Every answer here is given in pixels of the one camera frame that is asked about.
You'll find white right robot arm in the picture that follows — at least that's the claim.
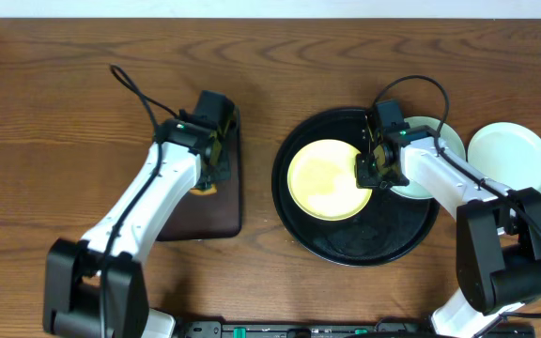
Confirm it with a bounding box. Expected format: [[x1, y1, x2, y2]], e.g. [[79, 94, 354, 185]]
[[355, 110, 541, 337]]

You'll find round black tray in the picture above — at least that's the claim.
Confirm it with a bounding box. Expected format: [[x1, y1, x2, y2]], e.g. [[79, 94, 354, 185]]
[[271, 107, 440, 267]]

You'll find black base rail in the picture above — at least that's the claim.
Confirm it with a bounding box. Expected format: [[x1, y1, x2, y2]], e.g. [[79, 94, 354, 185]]
[[176, 320, 537, 338]]

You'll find yellow green scrub sponge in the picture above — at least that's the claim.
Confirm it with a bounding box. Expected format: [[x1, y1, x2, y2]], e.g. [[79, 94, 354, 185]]
[[189, 184, 218, 196]]

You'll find black rectangular tray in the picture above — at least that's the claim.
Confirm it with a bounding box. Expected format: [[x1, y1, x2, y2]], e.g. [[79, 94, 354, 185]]
[[157, 122, 242, 242]]

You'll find yellow plate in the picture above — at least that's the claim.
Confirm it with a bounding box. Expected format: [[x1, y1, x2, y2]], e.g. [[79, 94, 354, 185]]
[[287, 139, 372, 222]]

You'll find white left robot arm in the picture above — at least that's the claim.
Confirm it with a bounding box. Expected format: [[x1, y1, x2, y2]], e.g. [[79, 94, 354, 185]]
[[42, 114, 242, 337]]

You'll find green plate with red smear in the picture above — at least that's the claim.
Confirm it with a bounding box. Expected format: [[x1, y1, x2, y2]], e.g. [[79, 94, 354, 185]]
[[391, 116, 466, 200]]

